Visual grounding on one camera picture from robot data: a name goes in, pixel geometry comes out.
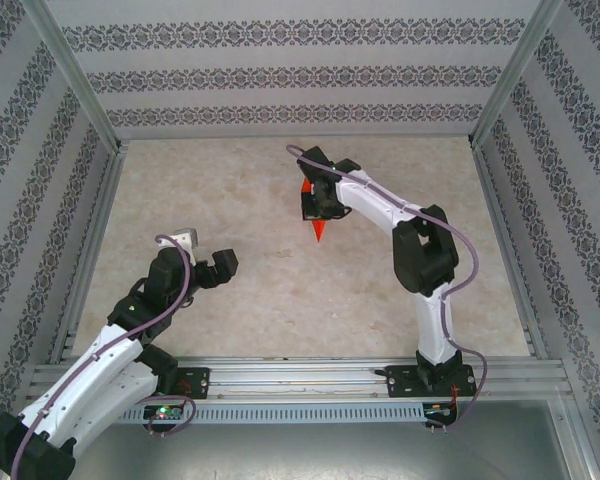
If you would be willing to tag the orange paper sheet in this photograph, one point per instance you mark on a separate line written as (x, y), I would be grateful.
(319, 230)

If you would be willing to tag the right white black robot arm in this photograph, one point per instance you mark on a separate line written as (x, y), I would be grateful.
(425, 260)

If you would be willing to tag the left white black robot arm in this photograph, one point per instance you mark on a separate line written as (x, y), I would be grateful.
(80, 395)

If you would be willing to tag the grey sheet metal tray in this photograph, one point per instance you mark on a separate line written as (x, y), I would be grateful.
(300, 455)

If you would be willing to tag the left controller board with LEDs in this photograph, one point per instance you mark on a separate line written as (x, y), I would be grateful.
(162, 412)

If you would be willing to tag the controller board with leds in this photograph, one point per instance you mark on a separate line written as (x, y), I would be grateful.
(162, 412)
(437, 412)

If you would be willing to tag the right controller board with LEDs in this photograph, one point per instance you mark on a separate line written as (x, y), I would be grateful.
(437, 412)

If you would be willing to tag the aluminium side rail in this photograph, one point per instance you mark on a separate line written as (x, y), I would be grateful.
(87, 250)
(509, 250)

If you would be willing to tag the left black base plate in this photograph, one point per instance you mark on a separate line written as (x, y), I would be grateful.
(200, 382)

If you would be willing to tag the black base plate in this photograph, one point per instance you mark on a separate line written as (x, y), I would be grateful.
(200, 382)
(400, 382)

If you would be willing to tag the aluminium mounting rail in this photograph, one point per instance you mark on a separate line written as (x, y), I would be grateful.
(300, 375)

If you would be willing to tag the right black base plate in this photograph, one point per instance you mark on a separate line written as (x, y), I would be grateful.
(400, 382)

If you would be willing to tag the aluminium corner post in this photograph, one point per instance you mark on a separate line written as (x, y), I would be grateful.
(512, 75)
(76, 75)

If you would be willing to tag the aluminium frame bar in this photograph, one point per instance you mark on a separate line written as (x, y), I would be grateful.
(575, 440)

